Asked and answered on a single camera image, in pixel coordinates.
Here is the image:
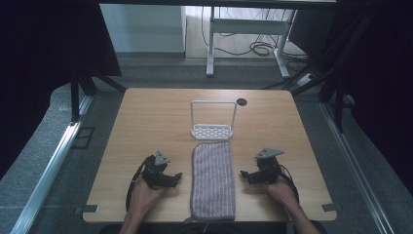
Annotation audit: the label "white power strip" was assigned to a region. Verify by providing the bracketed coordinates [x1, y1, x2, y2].
[295, 72, 316, 88]

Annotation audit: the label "black curtain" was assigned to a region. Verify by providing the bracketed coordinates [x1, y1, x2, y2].
[0, 0, 123, 179]
[288, 0, 413, 196]

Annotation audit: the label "black metal stand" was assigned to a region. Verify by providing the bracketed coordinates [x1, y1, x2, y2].
[69, 66, 128, 123]
[282, 9, 381, 135]

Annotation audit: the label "white towel rack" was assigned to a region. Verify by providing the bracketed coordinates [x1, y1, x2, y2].
[189, 99, 238, 141]

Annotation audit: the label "purple striped towel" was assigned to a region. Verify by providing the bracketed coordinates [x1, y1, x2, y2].
[183, 140, 237, 224]

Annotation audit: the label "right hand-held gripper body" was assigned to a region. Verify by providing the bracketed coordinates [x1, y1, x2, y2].
[248, 147, 285, 185]

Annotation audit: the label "aluminium rail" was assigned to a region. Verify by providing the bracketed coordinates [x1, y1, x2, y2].
[9, 94, 94, 234]
[319, 94, 395, 234]

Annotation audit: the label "white metal desk frame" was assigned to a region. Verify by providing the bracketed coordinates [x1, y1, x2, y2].
[206, 6, 297, 79]

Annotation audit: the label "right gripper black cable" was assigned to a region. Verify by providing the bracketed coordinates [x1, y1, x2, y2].
[278, 163, 300, 204]

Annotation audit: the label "black floor cables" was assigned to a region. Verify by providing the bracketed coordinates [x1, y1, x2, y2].
[200, 6, 310, 66]

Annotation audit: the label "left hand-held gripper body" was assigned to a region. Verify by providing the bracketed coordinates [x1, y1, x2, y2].
[141, 150, 171, 189]

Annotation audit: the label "person's left hand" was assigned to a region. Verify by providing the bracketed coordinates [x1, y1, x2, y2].
[130, 175, 165, 215]

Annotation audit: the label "person's right hand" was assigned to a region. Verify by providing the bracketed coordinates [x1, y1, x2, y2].
[266, 176, 298, 209]

